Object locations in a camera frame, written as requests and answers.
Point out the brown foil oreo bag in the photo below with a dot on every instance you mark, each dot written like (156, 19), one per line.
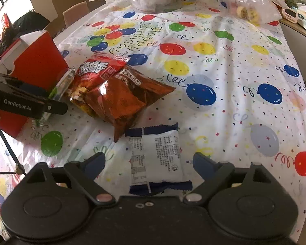
(123, 97)

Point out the small clear bag with pastries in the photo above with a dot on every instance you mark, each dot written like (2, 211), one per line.
(256, 11)

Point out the red crispy noodle snack bag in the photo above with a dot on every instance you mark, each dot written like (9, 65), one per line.
(92, 73)

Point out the green snack bar packet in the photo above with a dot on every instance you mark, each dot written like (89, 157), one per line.
(58, 91)

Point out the wooden chair with pink towel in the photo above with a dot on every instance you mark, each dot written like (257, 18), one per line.
(57, 25)

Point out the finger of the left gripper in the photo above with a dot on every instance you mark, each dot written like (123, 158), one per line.
(53, 106)

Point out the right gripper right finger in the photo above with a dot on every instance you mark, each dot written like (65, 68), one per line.
(215, 176)

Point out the balloon birthday tablecloth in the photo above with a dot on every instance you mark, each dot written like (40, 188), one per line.
(239, 97)

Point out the white blue cookie packet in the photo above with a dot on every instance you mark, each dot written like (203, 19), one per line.
(156, 160)

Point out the pink towel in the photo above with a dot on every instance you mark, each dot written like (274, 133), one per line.
(75, 13)

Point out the red and white cardboard box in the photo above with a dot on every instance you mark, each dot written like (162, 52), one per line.
(35, 60)

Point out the black clothing pile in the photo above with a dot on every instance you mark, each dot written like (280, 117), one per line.
(28, 23)

